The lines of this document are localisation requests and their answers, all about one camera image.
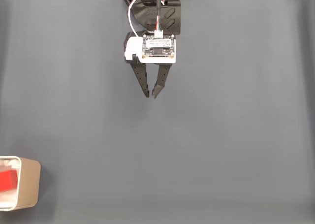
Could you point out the red cube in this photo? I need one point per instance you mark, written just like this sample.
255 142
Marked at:
8 181

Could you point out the beige box white interior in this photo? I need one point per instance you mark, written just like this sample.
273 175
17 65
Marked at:
28 182

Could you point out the grey table mat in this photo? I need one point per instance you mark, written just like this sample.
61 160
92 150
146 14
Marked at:
197 115

